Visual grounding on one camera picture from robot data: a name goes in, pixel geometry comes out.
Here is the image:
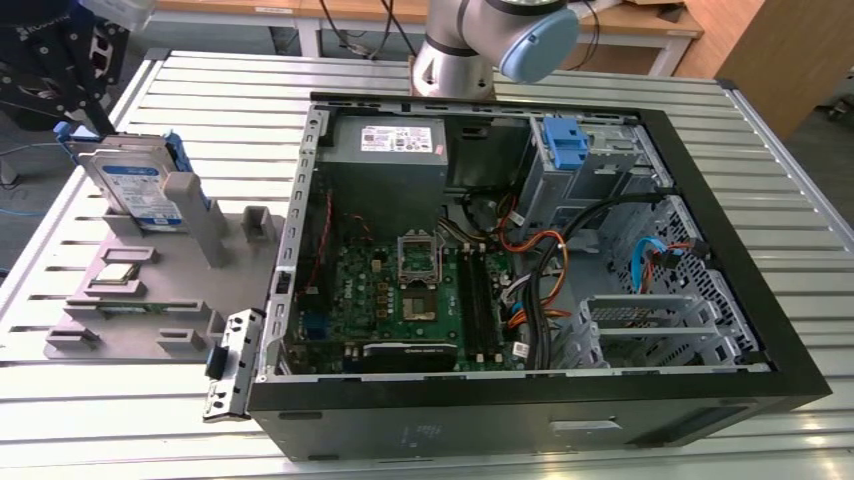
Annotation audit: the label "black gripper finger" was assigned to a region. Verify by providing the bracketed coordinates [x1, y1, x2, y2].
[0, 37, 109, 135]
[66, 22, 133, 135]

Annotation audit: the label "hard disk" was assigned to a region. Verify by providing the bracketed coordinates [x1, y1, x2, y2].
[53, 122, 213, 234]

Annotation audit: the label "blue data wire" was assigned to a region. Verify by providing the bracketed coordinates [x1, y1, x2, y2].
[629, 236, 680, 294]

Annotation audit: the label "coloured power wire black plug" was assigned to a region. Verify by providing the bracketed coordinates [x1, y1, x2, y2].
[652, 240, 711, 275]

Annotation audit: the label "long grey desk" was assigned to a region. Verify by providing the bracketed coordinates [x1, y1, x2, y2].
[99, 0, 436, 60]

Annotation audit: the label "silver CPU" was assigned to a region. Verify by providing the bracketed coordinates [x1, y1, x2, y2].
[91, 262, 143, 287]

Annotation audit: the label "grey parts rack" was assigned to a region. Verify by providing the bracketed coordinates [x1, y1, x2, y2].
[43, 172, 288, 361]

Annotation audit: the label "green RAM stick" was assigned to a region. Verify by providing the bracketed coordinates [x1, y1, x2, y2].
[98, 299, 169, 316]

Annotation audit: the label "grey power supply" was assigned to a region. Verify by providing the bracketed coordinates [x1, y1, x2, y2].
[318, 115, 453, 236]

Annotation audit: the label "green motherboard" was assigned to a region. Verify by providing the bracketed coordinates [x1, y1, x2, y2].
[293, 227, 536, 374]

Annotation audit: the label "metal socket cover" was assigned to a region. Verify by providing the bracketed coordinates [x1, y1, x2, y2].
[397, 230, 448, 282]

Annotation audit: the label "CPU socket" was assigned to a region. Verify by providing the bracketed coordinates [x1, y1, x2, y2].
[400, 280, 444, 322]

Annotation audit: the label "blue drive carrier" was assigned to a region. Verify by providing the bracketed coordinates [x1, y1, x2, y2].
[542, 117, 590, 171]

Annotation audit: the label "silver drive cage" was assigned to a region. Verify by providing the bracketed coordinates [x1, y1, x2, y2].
[520, 115, 673, 237]

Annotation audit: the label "black RAM slot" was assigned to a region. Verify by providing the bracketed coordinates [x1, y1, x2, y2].
[458, 242, 488, 365]
[476, 242, 508, 365]

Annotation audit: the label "black graphics card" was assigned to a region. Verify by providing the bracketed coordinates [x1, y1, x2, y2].
[344, 339, 462, 374]

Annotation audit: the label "wooden desk white legs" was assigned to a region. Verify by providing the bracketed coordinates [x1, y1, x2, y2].
[577, 0, 707, 77]

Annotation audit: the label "black PC case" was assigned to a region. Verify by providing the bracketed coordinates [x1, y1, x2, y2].
[246, 89, 836, 462]

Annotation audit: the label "wooden cabinet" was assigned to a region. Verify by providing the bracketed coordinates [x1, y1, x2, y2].
[715, 0, 854, 145]

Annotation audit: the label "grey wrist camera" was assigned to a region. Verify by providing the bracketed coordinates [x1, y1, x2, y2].
[79, 0, 161, 32]

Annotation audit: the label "silver card retention bracket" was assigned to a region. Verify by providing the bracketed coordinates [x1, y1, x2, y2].
[202, 308, 269, 425]

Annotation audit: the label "yellow black wire bundle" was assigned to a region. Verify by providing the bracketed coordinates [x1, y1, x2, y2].
[437, 215, 500, 246]

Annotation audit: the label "orange red wire bundle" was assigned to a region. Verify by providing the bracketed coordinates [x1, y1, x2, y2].
[497, 227, 577, 332]

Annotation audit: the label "black cable bundle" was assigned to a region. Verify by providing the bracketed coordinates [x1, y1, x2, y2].
[517, 188, 676, 371]

